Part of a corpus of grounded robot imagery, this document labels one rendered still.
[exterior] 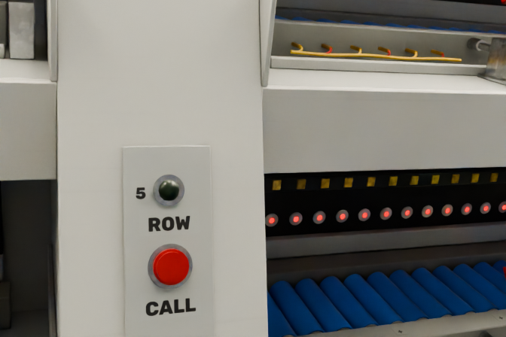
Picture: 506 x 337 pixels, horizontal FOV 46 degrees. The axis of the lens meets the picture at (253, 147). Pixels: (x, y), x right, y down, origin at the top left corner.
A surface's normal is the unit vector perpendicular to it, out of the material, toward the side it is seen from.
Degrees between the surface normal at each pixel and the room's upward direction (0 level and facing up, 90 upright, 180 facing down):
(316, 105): 111
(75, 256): 90
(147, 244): 90
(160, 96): 90
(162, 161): 90
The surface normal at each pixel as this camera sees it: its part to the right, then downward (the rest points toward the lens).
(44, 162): 0.33, 0.31
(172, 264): 0.34, -0.04
